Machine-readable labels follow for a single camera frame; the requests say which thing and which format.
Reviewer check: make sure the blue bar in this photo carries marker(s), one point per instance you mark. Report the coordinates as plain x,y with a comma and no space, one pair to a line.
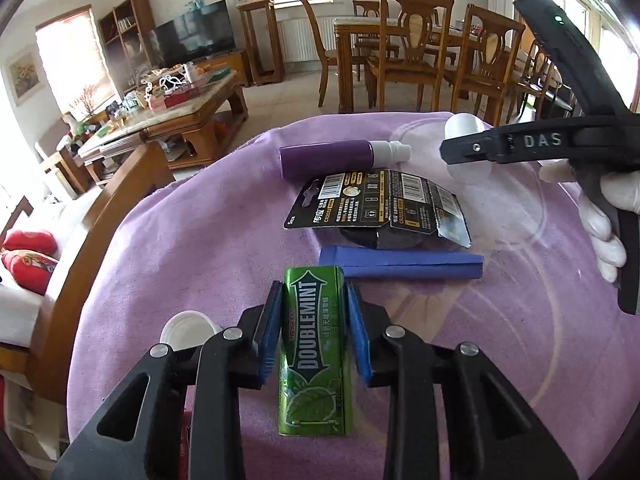
400,265

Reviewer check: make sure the purple printed blanket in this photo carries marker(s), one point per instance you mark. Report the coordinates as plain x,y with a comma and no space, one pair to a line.
500,335

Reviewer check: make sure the red cushion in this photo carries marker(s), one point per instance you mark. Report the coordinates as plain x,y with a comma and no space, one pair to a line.
27,242
30,272

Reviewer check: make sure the wooden sofa with white cushions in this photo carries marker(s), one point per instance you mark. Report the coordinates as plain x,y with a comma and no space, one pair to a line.
100,240

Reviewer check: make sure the wooden armchair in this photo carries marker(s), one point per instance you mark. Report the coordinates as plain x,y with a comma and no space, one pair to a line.
60,160

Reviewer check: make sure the wooden dining chair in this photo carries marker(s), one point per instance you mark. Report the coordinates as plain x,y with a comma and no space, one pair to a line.
532,75
407,45
365,8
320,45
487,60

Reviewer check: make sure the white thermos bottle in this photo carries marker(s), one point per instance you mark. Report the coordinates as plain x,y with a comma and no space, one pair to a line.
189,72

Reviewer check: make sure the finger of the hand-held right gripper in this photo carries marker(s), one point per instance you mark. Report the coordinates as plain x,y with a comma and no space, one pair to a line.
472,147

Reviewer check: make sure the wooden dining table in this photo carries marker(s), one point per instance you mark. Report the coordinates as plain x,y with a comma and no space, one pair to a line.
350,27

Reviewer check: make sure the framed sunflower picture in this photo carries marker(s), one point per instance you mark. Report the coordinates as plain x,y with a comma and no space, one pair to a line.
25,77

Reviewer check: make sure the white plastic cup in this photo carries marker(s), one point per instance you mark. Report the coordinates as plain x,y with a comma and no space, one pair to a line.
462,127

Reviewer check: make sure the flat red box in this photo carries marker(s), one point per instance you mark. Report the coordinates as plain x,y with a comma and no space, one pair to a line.
177,99

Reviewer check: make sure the wooden television stand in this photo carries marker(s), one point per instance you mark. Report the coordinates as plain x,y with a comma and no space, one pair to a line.
227,67

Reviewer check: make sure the person's right hand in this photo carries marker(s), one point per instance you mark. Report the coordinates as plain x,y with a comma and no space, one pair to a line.
605,255

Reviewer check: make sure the flat screen television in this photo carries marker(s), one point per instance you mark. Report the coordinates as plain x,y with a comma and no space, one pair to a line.
195,32

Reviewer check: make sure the black battery card package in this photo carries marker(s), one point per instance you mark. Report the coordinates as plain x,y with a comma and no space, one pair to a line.
380,200

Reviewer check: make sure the purple spray bottle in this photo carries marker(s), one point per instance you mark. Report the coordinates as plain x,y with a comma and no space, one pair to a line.
325,160

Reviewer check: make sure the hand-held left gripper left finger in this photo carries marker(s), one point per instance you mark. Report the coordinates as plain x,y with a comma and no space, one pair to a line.
267,355

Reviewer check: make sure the green chewing gum box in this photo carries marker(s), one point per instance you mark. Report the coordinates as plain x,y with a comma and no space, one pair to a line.
312,360

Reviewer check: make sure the wooden coffee table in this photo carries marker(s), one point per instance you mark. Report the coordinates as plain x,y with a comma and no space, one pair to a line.
175,120

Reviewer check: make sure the wooden bookshelf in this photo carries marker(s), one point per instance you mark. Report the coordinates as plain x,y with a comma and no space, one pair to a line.
125,35

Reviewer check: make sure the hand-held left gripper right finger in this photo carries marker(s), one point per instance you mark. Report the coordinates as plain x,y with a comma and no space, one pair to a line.
359,345

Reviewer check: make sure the tall wooden plant stand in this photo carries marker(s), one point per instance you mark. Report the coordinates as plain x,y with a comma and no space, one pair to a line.
260,40

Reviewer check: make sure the white plastic lid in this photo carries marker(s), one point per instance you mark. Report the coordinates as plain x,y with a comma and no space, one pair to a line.
185,327

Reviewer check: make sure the white wall radiator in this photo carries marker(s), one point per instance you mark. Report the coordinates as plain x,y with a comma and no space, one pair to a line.
305,40

